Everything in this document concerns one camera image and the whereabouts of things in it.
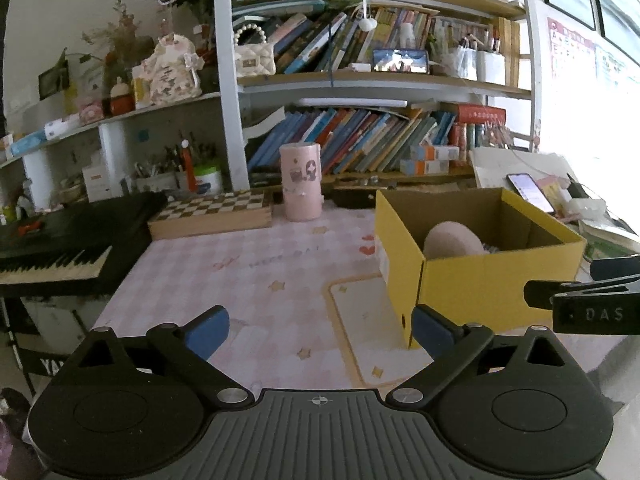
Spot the black electronic keyboard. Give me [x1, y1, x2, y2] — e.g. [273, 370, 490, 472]
[0, 191, 168, 298]

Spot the red white jar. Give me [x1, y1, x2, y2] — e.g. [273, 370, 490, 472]
[107, 77, 136, 116]

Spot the red book box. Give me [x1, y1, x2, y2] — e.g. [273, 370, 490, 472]
[452, 104, 507, 126]

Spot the stack of green books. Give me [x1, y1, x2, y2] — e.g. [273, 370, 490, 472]
[580, 217, 640, 261]

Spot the wall poster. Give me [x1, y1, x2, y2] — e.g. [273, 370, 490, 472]
[547, 16, 598, 83]

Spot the pink cylinder container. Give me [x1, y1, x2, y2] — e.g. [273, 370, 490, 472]
[279, 142, 323, 222]

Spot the pink plush toy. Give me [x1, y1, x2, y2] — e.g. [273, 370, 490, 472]
[424, 221, 486, 258]

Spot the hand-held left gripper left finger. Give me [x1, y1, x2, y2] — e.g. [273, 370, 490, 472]
[65, 305, 251, 408]

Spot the clear plastic box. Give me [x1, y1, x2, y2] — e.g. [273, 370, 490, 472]
[567, 197, 608, 222]

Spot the floral backpack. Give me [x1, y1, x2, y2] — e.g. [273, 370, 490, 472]
[141, 34, 203, 106]

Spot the white pen cup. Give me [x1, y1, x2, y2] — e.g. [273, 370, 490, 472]
[475, 50, 508, 86]

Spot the black keyboard stand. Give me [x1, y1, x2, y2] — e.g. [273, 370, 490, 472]
[0, 295, 71, 396]

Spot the small tablet screen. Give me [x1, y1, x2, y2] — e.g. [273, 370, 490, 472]
[372, 47, 431, 75]

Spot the orange pen white pompom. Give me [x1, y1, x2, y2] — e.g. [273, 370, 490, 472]
[181, 132, 195, 193]

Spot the white quilted handbag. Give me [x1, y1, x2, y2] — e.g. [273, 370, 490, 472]
[232, 22, 277, 78]

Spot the pink checked desktop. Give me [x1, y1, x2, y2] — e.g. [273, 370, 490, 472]
[92, 205, 626, 391]

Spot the black smartphone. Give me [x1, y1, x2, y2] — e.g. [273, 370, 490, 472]
[506, 172, 556, 215]

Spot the dried flower bouquet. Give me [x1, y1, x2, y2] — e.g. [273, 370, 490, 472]
[82, 0, 156, 68]

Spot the orange white small carton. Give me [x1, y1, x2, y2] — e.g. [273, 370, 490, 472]
[400, 158, 453, 177]
[410, 144, 461, 161]

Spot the white jar green lid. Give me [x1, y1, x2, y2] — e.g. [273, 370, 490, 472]
[192, 165, 224, 196]

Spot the beige desk mat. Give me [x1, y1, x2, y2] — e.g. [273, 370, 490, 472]
[325, 272, 436, 386]

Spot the small dark framed picture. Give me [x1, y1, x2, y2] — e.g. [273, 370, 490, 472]
[39, 62, 71, 101]

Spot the yellow cardboard box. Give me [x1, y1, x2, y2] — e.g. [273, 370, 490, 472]
[374, 187, 587, 350]

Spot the blue tissue pack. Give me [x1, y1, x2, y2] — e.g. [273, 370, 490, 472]
[10, 115, 76, 156]

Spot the dark brown radio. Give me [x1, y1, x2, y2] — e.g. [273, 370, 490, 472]
[331, 187, 386, 209]

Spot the stack of white papers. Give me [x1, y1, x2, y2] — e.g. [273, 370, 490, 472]
[470, 147, 583, 211]

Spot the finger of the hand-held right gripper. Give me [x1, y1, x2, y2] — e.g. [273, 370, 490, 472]
[590, 256, 640, 281]
[524, 275, 640, 308]

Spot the white wooden bookshelf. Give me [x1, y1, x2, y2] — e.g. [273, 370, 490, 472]
[0, 0, 536, 211]

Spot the wooden chessboard box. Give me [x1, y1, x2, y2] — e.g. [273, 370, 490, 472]
[147, 190, 273, 241]

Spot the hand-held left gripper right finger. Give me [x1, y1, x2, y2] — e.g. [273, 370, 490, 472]
[385, 304, 583, 407]

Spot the pink yellow notepad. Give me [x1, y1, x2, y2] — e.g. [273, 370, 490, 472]
[539, 176, 573, 220]

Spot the row of books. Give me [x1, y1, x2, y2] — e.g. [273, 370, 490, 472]
[275, 7, 451, 73]
[247, 107, 458, 176]

